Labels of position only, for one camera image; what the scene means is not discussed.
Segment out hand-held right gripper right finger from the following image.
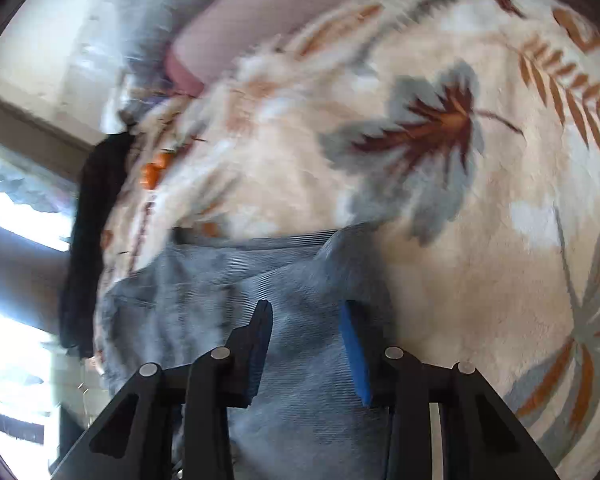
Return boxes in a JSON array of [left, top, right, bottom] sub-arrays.
[[339, 300, 561, 480]]

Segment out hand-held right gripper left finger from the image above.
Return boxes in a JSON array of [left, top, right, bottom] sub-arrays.
[[50, 299, 275, 480]]

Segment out blue denim pants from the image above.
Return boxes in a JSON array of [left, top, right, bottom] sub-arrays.
[[97, 222, 397, 480]]

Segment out black garment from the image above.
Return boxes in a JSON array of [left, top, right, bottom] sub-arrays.
[[59, 132, 133, 359]]

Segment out leaf printed bed blanket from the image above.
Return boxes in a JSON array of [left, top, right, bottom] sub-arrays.
[[94, 0, 600, 471]]

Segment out patterned glass window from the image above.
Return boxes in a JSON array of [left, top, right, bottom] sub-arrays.
[[0, 135, 83, 461]]

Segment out grey quilted pillow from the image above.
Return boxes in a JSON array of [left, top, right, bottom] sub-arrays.
[[80, 0, 231, 91]]

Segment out wooden window frame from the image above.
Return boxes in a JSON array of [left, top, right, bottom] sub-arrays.
[[0, 87, 98, 183]]

